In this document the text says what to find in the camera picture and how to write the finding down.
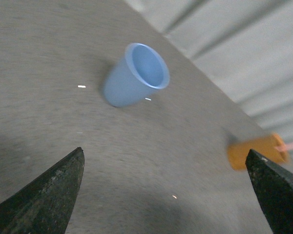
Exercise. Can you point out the blue plastic cup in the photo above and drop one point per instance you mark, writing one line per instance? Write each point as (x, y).
(139, 73)

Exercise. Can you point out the white curtain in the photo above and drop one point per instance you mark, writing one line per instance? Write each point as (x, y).
(244, 46)

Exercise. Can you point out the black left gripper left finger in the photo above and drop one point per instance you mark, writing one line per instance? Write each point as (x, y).
(45, 205)

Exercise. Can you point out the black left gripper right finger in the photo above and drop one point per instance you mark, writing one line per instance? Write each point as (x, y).
(273, 186)

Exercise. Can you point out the pink chopstick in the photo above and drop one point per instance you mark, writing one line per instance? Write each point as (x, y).
(285, 147)

